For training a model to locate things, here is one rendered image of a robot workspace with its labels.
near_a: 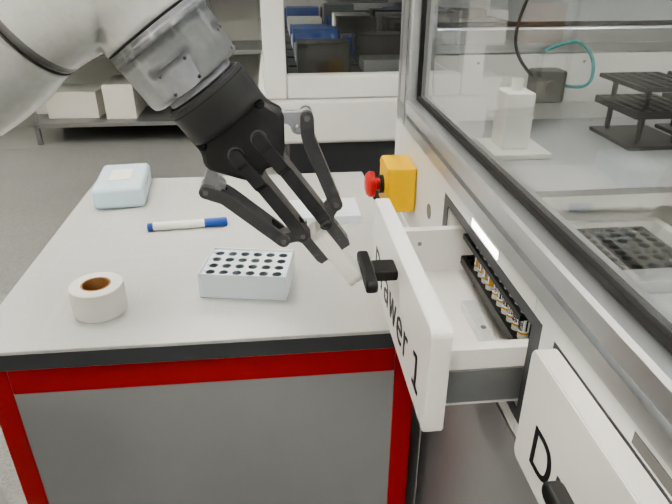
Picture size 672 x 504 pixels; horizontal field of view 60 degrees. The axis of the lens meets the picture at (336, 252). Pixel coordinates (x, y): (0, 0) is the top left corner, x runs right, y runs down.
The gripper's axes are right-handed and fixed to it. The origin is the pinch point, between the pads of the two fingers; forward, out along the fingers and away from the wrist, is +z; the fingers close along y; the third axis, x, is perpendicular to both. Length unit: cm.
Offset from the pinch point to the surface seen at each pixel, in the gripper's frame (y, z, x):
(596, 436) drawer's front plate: 11.0, 7.8, -26.5
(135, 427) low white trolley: -39.8, 10.5, 11.2
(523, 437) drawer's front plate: 6.3, 14.3, -18.3
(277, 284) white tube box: -13.3, 8.1, 18.7
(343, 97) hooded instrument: 7, 7, 80
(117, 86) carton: -125, -21, 374
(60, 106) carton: -168, -34, 380
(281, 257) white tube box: -12.2, 7.7, 25.0
